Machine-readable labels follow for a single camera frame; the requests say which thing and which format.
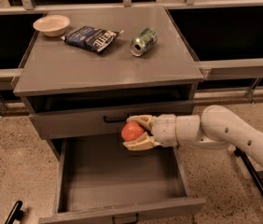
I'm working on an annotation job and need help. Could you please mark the red apple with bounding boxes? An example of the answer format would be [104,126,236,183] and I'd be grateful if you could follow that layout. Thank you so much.
[121,121,145,142]

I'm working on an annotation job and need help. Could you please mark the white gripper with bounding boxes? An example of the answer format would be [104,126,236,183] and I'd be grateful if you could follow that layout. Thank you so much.
[123,114,178,151]

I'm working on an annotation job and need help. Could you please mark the grey drawer cabinet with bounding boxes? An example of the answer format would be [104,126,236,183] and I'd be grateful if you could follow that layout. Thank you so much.
[13,5,204,161]

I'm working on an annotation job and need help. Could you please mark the open grey lower drawer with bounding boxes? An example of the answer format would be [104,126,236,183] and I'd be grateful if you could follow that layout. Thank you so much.
[39,133,206,224]

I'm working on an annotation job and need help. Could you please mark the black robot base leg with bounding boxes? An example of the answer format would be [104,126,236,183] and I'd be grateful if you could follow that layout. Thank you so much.
[234,148,263,198]

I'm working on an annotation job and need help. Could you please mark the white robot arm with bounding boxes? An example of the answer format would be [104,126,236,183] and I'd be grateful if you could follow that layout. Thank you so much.
[121,105,263,167]

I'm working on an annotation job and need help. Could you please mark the white bowl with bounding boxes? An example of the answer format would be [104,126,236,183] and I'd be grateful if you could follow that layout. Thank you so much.
[33,15,70,37]

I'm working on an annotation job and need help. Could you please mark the closed grey upper drawer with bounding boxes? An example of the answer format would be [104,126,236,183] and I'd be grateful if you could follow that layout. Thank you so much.
[30,101,193,139]

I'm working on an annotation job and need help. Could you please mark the blue chip bag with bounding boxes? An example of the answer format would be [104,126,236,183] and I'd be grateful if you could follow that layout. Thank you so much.
[62,26,124,53]

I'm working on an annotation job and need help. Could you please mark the green soda can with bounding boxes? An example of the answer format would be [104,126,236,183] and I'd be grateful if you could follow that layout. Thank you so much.
[131,27,158,57]

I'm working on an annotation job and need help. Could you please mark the black leg at bottom left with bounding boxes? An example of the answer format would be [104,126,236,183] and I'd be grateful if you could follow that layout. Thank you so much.
[5,201,24,224]

